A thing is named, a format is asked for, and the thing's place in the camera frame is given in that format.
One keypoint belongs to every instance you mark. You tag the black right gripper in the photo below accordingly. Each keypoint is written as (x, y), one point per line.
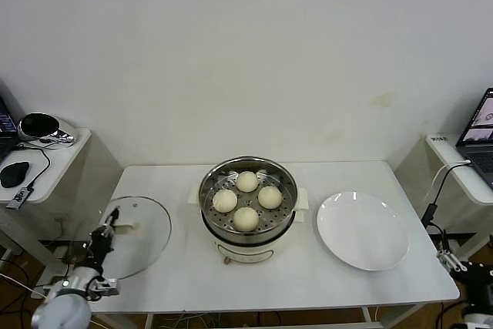
(477, 272)

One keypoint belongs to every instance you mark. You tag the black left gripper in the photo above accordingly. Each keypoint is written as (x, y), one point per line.
(101, 246)

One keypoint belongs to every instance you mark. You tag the white steamed baozi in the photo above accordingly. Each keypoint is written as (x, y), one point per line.
(225, 201)
(246, 182)
(246, 219)
(269, 197)

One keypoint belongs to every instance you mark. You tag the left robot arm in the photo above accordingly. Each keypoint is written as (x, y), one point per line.
(61, 311)

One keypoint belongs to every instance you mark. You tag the perforated steel steamer basket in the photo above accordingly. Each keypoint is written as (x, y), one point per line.
(215, 225)

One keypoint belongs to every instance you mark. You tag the black flat bar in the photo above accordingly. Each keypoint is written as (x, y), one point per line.
(458, 237)

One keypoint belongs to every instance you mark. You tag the white side table with mouse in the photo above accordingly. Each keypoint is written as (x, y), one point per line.
(58, 167)

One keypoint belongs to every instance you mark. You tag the white side table with label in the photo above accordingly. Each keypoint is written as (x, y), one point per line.
(462, 186)

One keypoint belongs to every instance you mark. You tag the white round plate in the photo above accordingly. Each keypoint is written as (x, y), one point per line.
(362, 232)

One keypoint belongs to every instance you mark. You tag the grey usb hub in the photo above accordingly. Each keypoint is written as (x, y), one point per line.
(17, 198)

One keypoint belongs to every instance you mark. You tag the black computer mouse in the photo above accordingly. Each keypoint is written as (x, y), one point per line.
(13, 174)

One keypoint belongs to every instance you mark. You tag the silver black headset device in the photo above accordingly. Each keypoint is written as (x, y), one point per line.
(36, 126)

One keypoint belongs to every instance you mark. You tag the dark laptop with code screen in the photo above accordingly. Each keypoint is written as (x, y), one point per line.
(4, 125)

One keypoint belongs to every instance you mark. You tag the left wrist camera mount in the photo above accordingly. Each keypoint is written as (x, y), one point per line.
(106, 286)

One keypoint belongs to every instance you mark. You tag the white table frame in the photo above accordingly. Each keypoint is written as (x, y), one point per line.
(369, 313)

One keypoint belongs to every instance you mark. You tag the grey laptop with camera views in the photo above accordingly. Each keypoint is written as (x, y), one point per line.
(481, 159)

